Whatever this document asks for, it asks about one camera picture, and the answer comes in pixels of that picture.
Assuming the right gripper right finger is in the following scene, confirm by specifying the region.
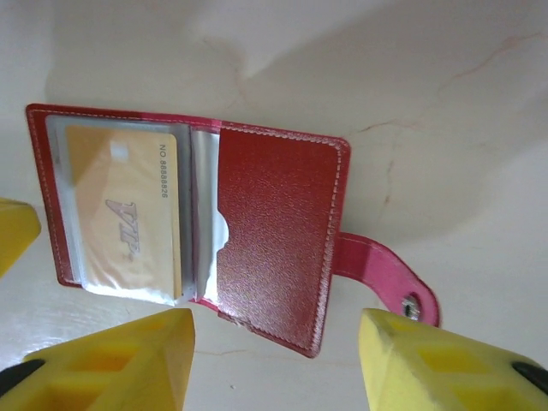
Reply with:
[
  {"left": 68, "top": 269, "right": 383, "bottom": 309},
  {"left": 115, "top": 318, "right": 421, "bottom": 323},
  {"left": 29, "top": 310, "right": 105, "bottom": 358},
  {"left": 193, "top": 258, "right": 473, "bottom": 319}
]
[{"left": 358, "top": 307, "right": 548, "bottom": 411}]

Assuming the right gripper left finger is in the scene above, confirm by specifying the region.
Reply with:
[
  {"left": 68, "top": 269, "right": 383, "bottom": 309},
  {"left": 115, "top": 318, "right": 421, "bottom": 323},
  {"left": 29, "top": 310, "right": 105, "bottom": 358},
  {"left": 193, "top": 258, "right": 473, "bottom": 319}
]
[{"left": 0, "top": 307, "right": 196, "bottom": 411}]

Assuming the gold VIP card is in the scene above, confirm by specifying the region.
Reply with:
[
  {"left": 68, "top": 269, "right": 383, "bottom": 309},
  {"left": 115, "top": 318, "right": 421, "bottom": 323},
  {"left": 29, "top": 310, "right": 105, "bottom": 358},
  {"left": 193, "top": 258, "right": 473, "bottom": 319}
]
[{"left": 63, "top": 123, "right": 181, "bottom": 301}]

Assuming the red leather card holder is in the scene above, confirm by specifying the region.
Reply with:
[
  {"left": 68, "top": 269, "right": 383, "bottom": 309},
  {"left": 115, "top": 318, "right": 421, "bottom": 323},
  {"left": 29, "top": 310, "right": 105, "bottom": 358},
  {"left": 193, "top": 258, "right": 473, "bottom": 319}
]
[{"left": 24, "top": 102, "right": 440, "bottom": 360}]

